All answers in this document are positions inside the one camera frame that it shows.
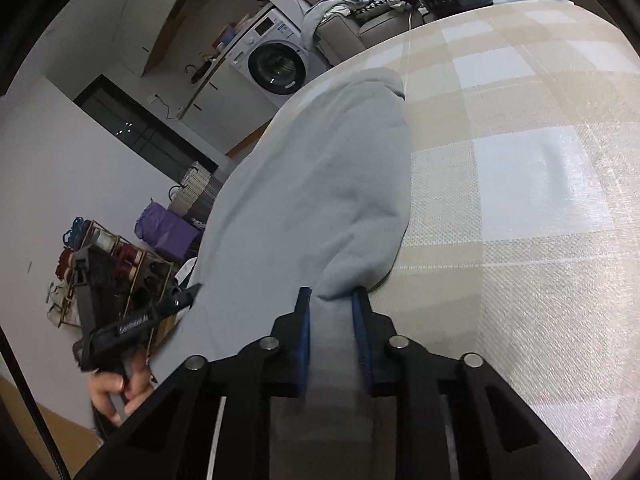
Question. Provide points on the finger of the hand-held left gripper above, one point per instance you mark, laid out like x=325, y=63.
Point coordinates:
x=185, y=296

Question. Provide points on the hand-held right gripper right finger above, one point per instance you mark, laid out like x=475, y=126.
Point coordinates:
x=361, y=340

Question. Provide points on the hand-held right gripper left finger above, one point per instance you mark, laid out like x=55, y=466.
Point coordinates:
x=303, y=340

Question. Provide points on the grey t-shirt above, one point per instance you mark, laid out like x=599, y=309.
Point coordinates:
x=310, y=185

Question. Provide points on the person's left hand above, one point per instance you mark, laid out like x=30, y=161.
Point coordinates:
x=107, y=395

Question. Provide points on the wooden shoe rack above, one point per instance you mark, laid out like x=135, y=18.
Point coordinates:
x=125, y=260

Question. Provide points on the purple bag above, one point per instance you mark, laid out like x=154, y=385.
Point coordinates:
x=165, y=232

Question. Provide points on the woven basket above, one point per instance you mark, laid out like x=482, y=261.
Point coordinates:
x=192, y=190

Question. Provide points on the dark glass door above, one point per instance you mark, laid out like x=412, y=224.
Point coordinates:
x=140, y=130

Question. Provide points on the white kitchen base cabinets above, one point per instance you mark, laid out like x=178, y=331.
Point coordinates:
x=220, y=80

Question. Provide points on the white washing machine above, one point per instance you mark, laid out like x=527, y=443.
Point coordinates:
x=275, y=65

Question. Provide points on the grey sofa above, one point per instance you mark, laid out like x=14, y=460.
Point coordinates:
x=340, y=35

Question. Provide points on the light grey garment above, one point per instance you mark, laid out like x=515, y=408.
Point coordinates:
x=325, y=10

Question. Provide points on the houndstooth cushion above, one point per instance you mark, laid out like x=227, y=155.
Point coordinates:
x=372, y=5

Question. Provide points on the white kitchen wall cabinets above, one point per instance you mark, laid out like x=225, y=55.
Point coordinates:
x=165, y=25

